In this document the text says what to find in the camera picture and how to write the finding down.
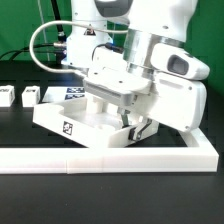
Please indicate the white marker base sheet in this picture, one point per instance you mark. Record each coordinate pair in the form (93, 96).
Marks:
(56, 94)

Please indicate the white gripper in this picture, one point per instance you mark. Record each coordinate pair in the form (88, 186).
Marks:
(168, 99)

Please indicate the white L-shaped obstacle fence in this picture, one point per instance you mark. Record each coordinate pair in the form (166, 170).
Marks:
(198, 155)

